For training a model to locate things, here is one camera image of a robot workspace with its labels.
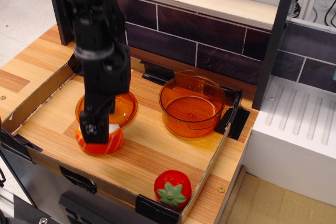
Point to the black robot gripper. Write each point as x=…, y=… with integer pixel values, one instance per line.
x=107, y=74

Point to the salmon nigiri sushi toy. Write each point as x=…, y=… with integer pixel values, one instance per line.
x=115, y=142

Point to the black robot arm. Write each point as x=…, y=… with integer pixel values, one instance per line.
x=97, y=26

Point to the amber glass pot lid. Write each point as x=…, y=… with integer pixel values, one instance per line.
x=126, y=107

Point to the red toy tomato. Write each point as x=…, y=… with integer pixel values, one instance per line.
x=173, y=189

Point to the white grooved drainboard block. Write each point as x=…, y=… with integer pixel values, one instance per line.
x=292, y=143

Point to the black left shelf post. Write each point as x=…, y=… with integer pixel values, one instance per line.
x=63, y=15

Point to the dark grey vertical post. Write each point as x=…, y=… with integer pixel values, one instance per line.
x=275, y=42

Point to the aluminium frame with cables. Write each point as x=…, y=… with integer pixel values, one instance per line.
x=319, y=14

